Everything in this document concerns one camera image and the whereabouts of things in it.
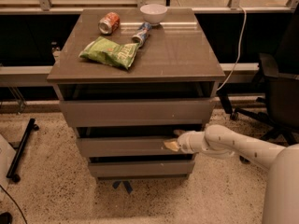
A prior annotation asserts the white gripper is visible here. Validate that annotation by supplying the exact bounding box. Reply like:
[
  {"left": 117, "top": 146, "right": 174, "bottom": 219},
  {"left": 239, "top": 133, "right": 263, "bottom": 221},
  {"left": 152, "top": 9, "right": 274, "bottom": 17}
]
[{"left": 164, "top": 130, "right": 198, "bottom": 154}]

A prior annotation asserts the grey drawer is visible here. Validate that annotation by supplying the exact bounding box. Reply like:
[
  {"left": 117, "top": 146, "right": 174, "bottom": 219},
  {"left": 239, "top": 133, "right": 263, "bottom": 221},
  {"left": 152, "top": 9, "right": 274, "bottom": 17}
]
[
  {"left": 88, "top": 161, "right": 195, "bottom": 178},
  {"left": 76, "top": 136, "right": 181, "bottom": 158},
  {"left": 60, "top": 99, "right": 214, "bottom": 127}
]

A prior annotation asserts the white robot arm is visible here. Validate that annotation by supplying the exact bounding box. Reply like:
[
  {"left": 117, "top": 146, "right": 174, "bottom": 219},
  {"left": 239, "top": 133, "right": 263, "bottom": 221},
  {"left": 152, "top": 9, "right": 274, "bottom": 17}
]
[{"left": 164, "top": 125, "right": 299, "bottom": 224}]

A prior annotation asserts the grey bottom drawer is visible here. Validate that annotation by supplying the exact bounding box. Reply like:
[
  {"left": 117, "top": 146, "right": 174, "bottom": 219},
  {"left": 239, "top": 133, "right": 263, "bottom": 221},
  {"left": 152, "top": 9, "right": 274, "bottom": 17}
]
[{"left": 88, "top": 161, "right": 195, "bottom": 178}]

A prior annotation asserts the grey top drawer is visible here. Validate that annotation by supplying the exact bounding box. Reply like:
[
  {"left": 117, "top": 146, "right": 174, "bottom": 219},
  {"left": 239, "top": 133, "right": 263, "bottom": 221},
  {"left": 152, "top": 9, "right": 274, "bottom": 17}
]
[{"left": 60, "top": 99, "right": 214, "bottom": 127}]

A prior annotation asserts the grey drawer cabinet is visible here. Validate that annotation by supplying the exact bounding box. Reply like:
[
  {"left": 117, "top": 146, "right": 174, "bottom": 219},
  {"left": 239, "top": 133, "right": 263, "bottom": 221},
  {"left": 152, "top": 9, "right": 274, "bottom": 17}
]
[{"left": 46, "top": 7, "right": 226, "bottom": 182}]

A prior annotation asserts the blue tape cross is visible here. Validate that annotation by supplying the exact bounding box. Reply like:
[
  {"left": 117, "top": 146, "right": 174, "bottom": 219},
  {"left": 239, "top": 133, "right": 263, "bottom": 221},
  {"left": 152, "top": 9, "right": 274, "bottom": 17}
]
[{"left": 112, "top": 180, "right": 134, "bottom": 195}]

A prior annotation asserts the green chip bag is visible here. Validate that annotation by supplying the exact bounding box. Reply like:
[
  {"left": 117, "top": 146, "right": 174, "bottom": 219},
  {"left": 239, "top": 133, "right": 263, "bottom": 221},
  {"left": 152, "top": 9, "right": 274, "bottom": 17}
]
[{"left": 79, "top": 36, "right": 139, "bottom": 70}]

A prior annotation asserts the black office chair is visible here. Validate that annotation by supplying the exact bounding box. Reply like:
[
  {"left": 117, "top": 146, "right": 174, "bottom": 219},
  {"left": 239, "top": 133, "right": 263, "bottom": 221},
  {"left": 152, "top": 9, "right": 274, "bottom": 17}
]
[{"left": 230, "top": 12, "right": 299, "bottom": 164}]

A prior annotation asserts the white bowl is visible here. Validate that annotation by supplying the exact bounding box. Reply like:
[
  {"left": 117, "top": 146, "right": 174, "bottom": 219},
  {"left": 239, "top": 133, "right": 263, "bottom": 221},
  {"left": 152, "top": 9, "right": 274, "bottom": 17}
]
[{"left": 140, "top": 4, "right": 167, "bottom": 25}]

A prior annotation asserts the orange soda can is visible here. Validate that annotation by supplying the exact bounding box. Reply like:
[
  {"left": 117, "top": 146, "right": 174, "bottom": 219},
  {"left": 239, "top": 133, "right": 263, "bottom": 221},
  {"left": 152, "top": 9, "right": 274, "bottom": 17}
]
[{"left": 98, "top": 12, "right": 120, "bottom": 35}]

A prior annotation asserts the black wheeled stand leg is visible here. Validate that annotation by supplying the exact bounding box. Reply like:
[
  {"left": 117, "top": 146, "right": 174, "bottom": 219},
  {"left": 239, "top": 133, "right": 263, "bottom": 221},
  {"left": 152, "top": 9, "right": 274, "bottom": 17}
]
[{"left": 7, "top": 119, "right": 39, "bottom": 183}]

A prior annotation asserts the white panel at left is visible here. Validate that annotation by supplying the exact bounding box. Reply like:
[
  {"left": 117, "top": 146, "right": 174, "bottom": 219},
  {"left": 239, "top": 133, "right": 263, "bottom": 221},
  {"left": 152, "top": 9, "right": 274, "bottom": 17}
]
[{"left": 0, "top": 134, "right": 16, "bottom": 202}]

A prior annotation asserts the white cable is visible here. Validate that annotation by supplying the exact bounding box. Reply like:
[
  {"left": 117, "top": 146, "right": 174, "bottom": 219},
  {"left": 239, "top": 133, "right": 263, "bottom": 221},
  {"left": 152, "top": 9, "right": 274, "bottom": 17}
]
[{"left": 216, "top": 7, "right": 248, "bottom": 91}]

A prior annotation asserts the black floor cable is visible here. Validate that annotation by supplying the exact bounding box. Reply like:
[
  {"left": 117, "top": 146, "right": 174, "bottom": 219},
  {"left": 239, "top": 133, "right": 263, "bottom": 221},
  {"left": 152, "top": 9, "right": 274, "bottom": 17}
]
[{"left": 0, "top": 184, "right": 29, "bottom": 224}]

